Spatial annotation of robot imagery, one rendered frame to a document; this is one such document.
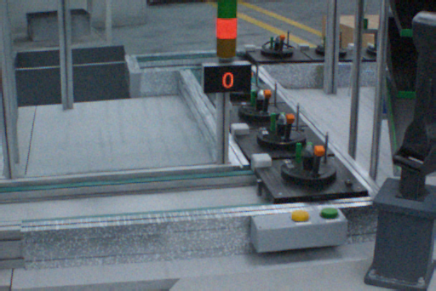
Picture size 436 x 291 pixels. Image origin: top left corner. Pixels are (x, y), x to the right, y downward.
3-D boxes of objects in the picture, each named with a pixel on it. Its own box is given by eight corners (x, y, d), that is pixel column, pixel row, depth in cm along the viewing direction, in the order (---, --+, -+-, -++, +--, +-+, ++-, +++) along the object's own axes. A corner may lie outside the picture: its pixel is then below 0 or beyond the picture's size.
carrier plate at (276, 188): (368, 197, 182) (369, 190, 181) (273, 206, 177) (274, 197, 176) (336, 162, 204) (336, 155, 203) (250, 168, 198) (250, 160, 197)
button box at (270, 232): (346, 243, 170) (348, 219, 168) (257, 253, 166) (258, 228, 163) (336, 231, 176) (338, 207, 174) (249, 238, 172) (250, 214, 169)
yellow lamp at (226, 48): (238, 57, 183) (238, 38, 181) (218, 58, 182) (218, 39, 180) (233, 53, 187) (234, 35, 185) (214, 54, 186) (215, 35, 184)
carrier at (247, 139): (335, 161, 205) (337, 117, 200) (249, 166, 200) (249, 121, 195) (308, 132, 227) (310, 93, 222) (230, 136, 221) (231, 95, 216)
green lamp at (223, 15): (238, 19, 179) (238, 0, 177) (219, 19, 178) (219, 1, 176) (234, 15, 184) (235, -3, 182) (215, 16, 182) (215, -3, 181)
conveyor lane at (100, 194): (364, 230, 186) (368, 194, 182) (26, 257, 167) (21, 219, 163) (329, 186, 211) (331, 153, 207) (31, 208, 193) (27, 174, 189)
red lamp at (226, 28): (238, 38, 181) (238, 19, 179) (218, 38, 180) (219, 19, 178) (234, 34, 185) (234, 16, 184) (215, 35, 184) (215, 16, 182)
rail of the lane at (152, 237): (391, 239, 181) (395, 198, 177) (25, 270, 162) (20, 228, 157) (383, 229, 186) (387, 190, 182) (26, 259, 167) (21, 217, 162)
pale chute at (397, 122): (440, 176, 186) (444, 169, 182) (392, 176, 185) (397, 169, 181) (427, 82, 197) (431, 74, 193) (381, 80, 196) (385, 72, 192)
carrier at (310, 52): (365, 64, 313) (367, 36, 309) (312, 64, 308) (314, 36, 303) (346, 51, 335) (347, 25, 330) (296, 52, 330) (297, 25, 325)
